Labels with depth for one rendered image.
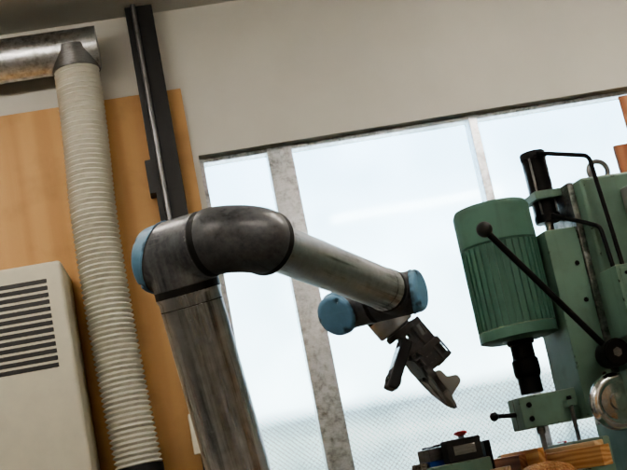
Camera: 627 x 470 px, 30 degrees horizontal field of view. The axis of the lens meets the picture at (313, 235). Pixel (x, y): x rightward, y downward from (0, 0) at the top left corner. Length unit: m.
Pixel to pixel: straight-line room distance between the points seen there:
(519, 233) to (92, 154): 1.75
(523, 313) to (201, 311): 0.85
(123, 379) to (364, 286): 1.64
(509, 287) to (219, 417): 0.84
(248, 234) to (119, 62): 2.33
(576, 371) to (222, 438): 0.93
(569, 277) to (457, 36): 1.83
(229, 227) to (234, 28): 2.36
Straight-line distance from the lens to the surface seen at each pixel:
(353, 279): 2.21
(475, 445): 2.60
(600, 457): 2.40
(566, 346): 2.65
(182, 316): 2.00
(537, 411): 2.62
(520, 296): 2.59
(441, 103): 4.23
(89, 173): 3.91
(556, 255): 2.66
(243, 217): 1.96
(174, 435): 3.91
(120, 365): 3.77
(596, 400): 2.56
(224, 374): 2.01
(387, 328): 2.58
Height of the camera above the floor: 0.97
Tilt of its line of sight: 12 degrees up
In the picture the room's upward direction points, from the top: 11 degrees counter-clockwise
